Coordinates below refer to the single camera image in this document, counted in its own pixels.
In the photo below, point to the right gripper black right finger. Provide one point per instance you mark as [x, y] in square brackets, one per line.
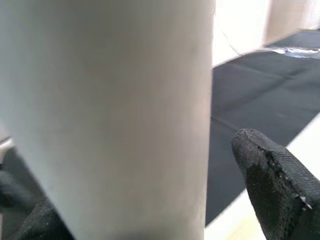
[282, 195]

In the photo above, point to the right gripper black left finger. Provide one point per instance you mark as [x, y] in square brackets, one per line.
[46, 222]

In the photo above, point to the white plastic table leg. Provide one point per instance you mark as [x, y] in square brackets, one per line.
[112, 112]

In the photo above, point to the black tablecloth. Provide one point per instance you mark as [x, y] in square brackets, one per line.
[262, 100]

